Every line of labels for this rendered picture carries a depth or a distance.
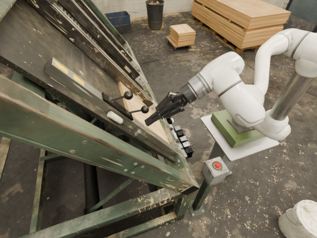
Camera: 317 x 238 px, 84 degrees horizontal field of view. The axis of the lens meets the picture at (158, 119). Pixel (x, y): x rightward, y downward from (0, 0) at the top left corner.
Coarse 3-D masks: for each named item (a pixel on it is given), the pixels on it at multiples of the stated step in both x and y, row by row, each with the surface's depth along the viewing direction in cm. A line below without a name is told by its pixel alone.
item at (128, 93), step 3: (126, 93) 70; (129, 93) 70; (132, 93) 71; (120, 96) 73; (123, 96) 72; (126, 96) 70; (129, 96) 70; (132, 96) 71; (108, 99) 75; (111, 99) 76; (114, 99) 75; (126, 99) 71; (129, 99) 71
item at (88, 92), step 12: (48, 72) 58; (60, 72) 59; (72, 72) 65; (72, 84) 63; (84, 84) 67; (84, 96) 68; (96, 96) 70; (108, 108) 77; (156, 144) 110; (168, 144) 120
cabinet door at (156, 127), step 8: (120, 88) 113; (136, 96) 132; (128, 104) 105; (136, 104) 120; (144, 104) 138; (136, 112) 110; (152, 112) 145; (152, 128) 119; (160, 128) 137; (160, 136) 123
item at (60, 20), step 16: (32, 0) 76; (48, 0) 78; (48, 16) 81; (64, 16) 83; (64, 32) 88; (80, 32) 90; (80, 48) 95; (96, 48) 98; (112, 64) 108; (128, 80) 120; (144, 96) 135
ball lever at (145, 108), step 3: (144, 105) 80; (141, 108) 80; (144, 108) 79; (147, 108) 79; (126, 111) 84; (129, 111) 85; (132, 111) 84; (135, 111) 83; (138, 111) 82; (144, 111) 79; (147, 111) 79; (129, 114) 85
